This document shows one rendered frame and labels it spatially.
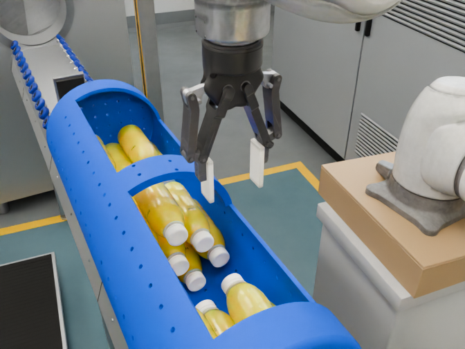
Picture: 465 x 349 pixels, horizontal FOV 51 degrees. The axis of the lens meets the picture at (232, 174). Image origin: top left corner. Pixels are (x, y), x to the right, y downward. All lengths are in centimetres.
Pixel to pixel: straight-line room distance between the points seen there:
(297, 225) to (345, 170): 153
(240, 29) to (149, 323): 40
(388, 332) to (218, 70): 72
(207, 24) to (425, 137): 54
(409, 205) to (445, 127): 19
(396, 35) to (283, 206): 108
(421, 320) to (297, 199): 181
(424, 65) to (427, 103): 143
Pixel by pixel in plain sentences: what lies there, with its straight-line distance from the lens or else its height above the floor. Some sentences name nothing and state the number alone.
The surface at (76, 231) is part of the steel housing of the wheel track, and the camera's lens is 135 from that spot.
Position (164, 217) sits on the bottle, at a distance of 88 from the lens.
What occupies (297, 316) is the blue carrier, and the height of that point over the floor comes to 123.
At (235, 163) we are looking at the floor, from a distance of 314.
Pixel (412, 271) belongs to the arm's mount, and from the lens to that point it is 98.
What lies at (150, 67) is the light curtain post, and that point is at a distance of 193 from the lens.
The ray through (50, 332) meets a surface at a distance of 210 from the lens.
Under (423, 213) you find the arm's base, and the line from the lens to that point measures 104.
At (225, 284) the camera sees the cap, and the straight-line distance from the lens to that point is 83.
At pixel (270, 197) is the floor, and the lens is 285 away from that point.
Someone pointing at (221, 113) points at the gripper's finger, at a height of 143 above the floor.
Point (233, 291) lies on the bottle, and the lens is 80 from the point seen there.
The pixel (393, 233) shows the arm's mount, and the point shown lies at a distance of 101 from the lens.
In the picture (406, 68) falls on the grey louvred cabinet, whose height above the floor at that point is 83.
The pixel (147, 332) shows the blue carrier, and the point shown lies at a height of 117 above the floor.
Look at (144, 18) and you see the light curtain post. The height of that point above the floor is 119.
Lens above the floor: 171
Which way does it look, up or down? 34 degrees down
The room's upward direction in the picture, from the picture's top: straight up
